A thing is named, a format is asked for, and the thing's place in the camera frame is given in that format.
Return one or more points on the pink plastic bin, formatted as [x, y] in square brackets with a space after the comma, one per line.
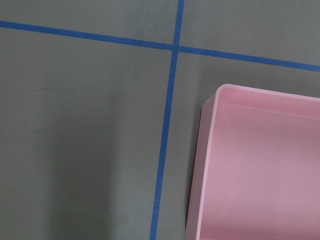
[257, 167]

